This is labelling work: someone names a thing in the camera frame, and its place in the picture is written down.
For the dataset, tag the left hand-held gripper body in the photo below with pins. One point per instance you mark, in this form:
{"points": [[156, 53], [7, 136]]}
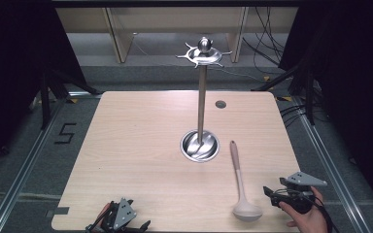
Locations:
{"points": [[123, 215]]}

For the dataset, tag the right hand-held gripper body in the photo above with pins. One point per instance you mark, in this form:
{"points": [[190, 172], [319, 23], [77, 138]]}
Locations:
{"points": [[301, 179]]}

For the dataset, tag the beige ladle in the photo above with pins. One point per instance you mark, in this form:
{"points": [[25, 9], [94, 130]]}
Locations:
{"points": [[247, 211]]}

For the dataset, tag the steel utensil rack stand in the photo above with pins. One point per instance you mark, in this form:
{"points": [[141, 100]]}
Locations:
{"points": [[201, 103]]}

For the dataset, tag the person's left hand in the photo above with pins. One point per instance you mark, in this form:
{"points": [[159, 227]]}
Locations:
{"points": [[103, 212]]}

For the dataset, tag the person's right hand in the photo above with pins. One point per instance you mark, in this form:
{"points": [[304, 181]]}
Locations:
{"points": [[306, 221]]}

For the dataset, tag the black metal stand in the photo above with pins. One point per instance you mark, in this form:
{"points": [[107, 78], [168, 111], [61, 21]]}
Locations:
{"points": [[45, 103], [309, 97]]}

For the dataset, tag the light wooden desk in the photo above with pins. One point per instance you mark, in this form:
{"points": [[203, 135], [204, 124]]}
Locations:
{"points": [[175, 19]]}

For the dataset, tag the aluminium floor rail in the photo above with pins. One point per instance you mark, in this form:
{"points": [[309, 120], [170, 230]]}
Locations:
{"points": [[22, 174], [333, 174]]}

